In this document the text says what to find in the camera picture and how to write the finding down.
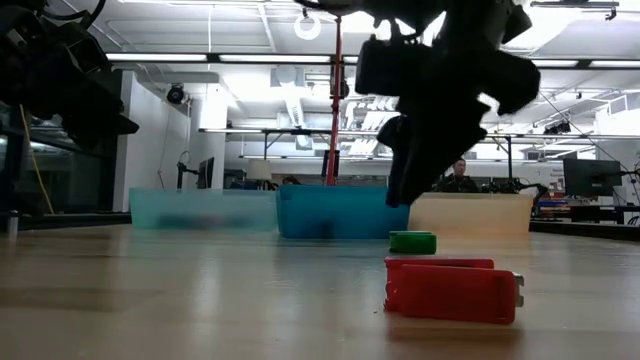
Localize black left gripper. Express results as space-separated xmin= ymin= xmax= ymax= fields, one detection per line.
xmin=0 ymin=19 xmax=141 ymax=152

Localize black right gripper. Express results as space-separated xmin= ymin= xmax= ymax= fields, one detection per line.
xmin=376 ymin=29 xmax=542 ymax=209

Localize black monitor on arm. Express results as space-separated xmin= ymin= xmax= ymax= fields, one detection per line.
xmin=175 ymin=155 xmax=217 ymax=191

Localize green stapler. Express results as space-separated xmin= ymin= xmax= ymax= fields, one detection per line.
xmin=388 ymin=230 xmax=438 ymax=255

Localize red stapler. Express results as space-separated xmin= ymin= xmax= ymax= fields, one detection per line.
xmin=383 ymin=256 xmax=526 ymax=326

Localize beige bin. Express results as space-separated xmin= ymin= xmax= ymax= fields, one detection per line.
xmin=406 ymin=192 xmax=535 ymax=237

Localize red vertical pole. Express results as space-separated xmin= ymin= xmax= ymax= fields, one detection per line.
xmin=324 ymin=14 xmax=347 ymax=188

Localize teal translucent plastic bin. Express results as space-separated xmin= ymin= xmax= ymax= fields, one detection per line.
xmin=128 ymin=187 xmax=280 ymax=233

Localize blue plastic bin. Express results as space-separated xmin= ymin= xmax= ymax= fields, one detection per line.
xmin=275 ymin=184 xmax=412 ymax=240

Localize black background robot arms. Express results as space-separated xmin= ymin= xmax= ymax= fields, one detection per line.
xmin=478 ymin=178 xmax=550 ymax=197

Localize white lampshade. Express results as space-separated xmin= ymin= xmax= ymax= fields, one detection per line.
xmin=245 ymin=159 xmax=274 ymax=183

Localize black computer monitor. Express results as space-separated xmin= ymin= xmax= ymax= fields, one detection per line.
xmin=561 ymin=158 xmax=624 ymax=199

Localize black background desk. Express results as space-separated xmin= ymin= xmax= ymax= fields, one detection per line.
xmin=530 ymin=202 xmax=640 ymax=225

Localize yellow cable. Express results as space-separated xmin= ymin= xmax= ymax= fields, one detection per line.
xmin=18 ymin=103 xmax=56 ymax=216

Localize black wall security camera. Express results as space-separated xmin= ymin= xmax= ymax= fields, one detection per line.
xmin=165 ymin=83 xmax=188 ymax=107

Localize black aluminium table frame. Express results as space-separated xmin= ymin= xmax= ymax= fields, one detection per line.
xmin=0 ymin=211 xmax=640 ymax=243

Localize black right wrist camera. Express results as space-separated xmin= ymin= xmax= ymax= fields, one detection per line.
xmin=354 ymin=36 xmax=404 ymax=98

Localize black background workstation frame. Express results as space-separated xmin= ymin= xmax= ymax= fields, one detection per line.
xmin=198 ymin=127 xmax=515 ymax=195

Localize white ring light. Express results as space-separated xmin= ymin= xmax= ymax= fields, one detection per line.
xmin=293 ymin=9 xmax=323 ymax=42

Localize black overhead frame bar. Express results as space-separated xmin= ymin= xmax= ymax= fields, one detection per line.
xmin=104 ymin=51 xmax=640 ymax=71

